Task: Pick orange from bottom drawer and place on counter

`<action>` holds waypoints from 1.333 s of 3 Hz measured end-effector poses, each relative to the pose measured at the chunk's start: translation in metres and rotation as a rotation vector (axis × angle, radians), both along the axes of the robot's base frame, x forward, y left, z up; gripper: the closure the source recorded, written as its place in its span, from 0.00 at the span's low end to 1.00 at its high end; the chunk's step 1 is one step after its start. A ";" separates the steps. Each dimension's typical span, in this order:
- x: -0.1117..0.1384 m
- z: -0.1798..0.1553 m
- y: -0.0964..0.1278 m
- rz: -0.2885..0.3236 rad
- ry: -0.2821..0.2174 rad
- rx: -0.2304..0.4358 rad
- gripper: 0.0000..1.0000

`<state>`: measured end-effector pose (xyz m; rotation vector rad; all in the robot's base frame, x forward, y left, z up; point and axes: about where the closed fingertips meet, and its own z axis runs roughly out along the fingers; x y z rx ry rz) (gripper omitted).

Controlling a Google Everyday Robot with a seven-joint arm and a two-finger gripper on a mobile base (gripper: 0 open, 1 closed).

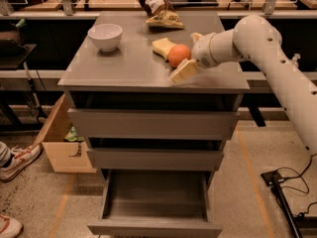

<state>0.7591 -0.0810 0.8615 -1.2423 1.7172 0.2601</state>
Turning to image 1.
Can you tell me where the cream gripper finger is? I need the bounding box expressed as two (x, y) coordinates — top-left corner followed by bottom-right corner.
(190, 33), (203, 43)
(169, 59), (198, 82)

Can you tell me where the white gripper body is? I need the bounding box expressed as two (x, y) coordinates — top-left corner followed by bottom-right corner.
(191, 33), (218, 68)

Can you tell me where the orange fruit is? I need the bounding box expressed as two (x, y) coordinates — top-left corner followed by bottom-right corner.
(167, 45), (191, 67)

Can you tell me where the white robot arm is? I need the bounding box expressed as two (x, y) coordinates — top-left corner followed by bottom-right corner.
(191, 15), (317, 155)

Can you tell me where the grey drawer cabinet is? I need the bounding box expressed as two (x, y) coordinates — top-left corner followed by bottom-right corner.
(57, 11), (251, 238)

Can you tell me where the grey middle drawer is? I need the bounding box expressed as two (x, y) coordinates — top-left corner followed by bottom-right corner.
(86, 149), (224, 172)

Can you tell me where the grey top drawer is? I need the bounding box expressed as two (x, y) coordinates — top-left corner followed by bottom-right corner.
(68, 108), (238, 140)

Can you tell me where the grey open bottom drawer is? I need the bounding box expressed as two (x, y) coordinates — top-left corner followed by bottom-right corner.
(88, 170), (222, 238)

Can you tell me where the yellow sponge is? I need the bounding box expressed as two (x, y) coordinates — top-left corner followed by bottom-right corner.
(152, 38), (175, 60)

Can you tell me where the crumpled chip bag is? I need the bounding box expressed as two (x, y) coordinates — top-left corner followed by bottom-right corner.
(136, 0), (184, 29)

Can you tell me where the clear sanitizer bottle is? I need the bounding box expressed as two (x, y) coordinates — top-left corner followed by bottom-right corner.
(291, 54), (301, 66)

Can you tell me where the white ceramic bowl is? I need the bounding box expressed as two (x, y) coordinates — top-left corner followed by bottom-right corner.
(88, 24), (123, 52)

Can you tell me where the green packet in box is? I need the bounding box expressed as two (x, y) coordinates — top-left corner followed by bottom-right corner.
(64, 127), (84, 142)

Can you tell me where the cardboard box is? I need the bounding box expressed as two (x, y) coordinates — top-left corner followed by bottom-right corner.
(34, 95), (96, 174)

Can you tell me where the black floor stand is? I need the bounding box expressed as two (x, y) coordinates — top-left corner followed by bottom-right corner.
(261, 170), (317, 238)

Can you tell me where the white red sneaker upper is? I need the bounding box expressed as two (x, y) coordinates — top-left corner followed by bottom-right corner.
(0, 142), (42, 181)

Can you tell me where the white red sneaker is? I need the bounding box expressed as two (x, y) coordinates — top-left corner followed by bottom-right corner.
(0, 142), (42, 181)
(0, 215), (23, 238)

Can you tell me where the white red sneaker lower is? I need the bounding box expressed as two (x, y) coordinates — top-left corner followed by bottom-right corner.
(0, 215), (23, 238)

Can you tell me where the black floor cable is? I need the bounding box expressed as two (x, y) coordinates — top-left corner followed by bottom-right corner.
(275, 156), (317, 216)

